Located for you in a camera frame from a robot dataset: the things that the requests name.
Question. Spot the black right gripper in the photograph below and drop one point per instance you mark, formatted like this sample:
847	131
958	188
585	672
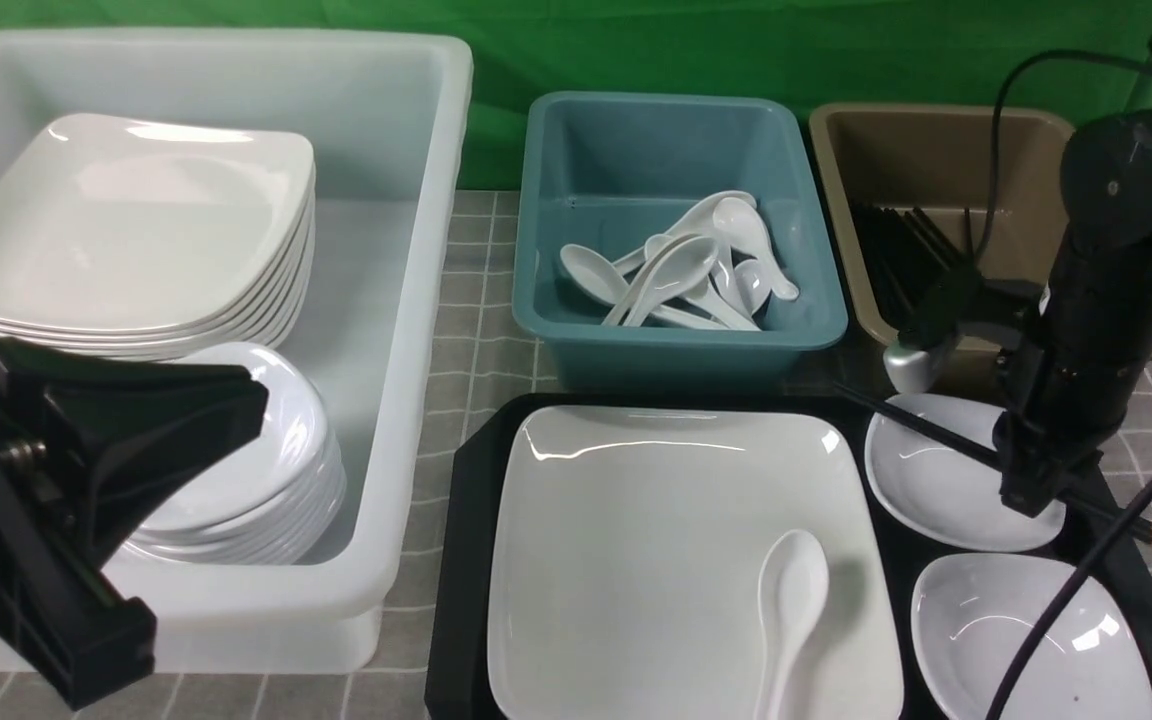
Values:
1068	382

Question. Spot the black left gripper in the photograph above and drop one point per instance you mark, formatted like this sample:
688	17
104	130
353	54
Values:
89	449

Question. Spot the small white dish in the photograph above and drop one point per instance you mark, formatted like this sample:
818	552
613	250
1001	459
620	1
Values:
946	496
971	611

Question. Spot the white ceramic soup spoon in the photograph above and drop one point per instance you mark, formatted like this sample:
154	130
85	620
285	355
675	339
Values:
793	587

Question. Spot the large white square plate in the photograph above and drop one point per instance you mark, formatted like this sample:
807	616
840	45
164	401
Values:
628	551

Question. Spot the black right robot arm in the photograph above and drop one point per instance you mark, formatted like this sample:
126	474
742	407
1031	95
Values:
1106	167

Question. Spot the bundle of black chopsticks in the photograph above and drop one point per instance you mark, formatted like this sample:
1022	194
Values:
905	252

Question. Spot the brown plastic bin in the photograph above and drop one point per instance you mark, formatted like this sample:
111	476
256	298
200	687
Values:
935	158

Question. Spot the stack of small white dishes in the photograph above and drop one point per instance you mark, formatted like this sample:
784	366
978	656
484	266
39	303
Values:
266	503

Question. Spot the stack of white square plates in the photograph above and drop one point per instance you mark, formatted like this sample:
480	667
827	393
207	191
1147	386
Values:
148	241

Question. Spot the green backdrop cloth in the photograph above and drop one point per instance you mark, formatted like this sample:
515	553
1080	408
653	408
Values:
801	54

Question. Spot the pile of white soup spoons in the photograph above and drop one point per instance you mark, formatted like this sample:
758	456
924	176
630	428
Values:
712	270

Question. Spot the grey checkered tablecloth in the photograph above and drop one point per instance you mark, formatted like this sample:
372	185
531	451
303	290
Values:
480	359

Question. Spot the black plastic serving tray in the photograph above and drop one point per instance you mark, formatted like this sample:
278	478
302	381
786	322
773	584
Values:
457	684

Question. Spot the large white plastic tub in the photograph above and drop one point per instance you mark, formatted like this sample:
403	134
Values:
386	114

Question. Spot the teal plastic bin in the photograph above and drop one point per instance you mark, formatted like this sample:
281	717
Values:
605	172

